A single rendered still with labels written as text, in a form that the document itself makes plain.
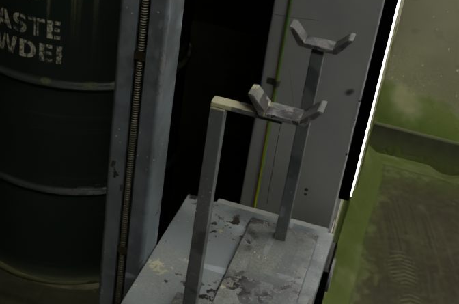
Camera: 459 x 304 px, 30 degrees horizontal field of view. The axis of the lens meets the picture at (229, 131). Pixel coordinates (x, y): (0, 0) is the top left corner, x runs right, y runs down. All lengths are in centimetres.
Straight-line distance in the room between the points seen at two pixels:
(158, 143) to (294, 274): 26
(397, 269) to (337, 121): 105
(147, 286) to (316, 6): 58
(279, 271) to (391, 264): 138
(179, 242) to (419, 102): 188
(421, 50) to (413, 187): 47
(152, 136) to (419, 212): 182
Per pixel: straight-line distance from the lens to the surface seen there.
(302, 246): 121
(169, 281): 112
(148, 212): 109
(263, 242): 120
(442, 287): 249
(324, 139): 154
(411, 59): 299
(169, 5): 95
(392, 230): 265
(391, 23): 145
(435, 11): 303
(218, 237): 120
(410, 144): 297
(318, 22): 145
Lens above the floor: 151
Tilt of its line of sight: 29 degrees down
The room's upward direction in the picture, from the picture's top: 9 degrees clockwise
